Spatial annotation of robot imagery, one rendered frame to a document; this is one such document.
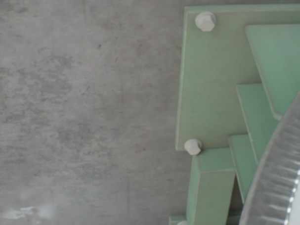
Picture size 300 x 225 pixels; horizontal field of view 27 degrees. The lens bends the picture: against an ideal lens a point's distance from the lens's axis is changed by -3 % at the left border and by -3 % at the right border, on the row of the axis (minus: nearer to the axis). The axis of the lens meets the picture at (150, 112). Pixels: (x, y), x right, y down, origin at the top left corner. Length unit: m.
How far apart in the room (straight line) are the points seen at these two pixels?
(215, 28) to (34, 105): 0.38
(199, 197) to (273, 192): 0.76
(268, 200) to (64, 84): 0.67
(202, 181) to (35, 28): 0.48
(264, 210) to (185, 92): 0.63
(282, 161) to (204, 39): 0.52
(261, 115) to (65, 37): 0.38
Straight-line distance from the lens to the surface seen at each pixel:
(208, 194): 1.38
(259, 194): 0.64
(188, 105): 1.25
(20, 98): 1.24
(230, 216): 1.58
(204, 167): 1.33
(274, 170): 0.66
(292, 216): 0.63
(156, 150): 1.37
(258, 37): 1.12
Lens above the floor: 0.89
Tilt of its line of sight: 44 degrees down
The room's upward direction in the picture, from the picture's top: 172 degrees clockwise
